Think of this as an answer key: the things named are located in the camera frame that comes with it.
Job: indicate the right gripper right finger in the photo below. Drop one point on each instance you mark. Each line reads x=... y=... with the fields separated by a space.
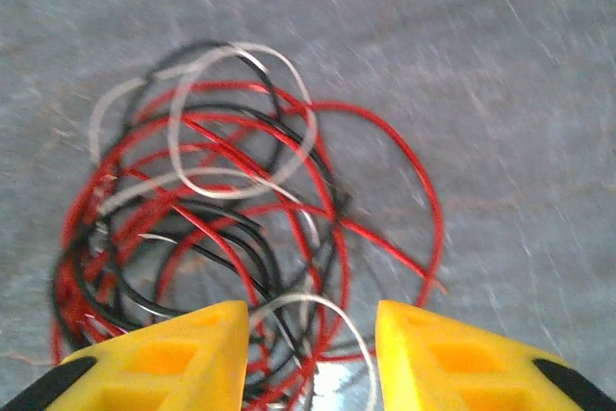
x=462 y=363

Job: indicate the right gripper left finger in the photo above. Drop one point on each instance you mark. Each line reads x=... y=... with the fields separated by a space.
x=159 y=363

